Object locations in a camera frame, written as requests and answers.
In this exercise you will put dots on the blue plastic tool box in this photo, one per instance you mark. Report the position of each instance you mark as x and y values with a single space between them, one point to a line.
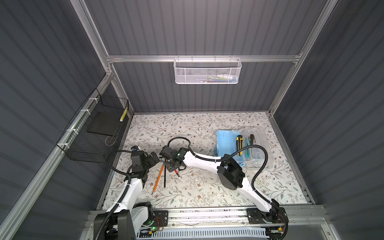
226 142

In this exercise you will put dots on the yellow black utility knife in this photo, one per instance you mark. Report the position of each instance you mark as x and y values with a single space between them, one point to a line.
239 144

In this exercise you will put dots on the white slotted cable duct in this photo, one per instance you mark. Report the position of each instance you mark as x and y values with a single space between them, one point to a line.
206 233

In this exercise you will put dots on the black yellow screwdriver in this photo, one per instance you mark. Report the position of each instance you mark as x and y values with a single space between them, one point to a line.
252 140

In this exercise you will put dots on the orange pencil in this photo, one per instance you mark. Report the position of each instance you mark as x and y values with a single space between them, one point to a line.
158 178

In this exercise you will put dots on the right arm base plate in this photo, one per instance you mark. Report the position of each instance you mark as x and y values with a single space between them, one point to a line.
255 216

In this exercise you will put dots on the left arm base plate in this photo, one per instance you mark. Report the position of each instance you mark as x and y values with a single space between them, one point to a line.
157 218

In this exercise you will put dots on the black foam pad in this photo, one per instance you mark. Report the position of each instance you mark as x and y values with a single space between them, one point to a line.
106 124

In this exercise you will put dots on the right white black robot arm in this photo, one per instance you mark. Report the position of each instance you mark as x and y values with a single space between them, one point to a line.
229 172

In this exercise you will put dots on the white wire mesh basket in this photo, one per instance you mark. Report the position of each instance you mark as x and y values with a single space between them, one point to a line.
187 71

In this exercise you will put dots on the black wire mesh basket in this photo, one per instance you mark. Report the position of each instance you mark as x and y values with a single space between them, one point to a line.
79 145

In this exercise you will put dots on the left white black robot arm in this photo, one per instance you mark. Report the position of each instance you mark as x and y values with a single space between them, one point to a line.
124 219

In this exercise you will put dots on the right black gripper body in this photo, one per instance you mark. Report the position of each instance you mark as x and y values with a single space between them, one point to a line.
170 166

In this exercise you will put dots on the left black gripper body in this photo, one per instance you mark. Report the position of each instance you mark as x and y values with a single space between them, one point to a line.
149 162

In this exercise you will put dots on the markers in white basket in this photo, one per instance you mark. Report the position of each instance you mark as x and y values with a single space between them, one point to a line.
219 79

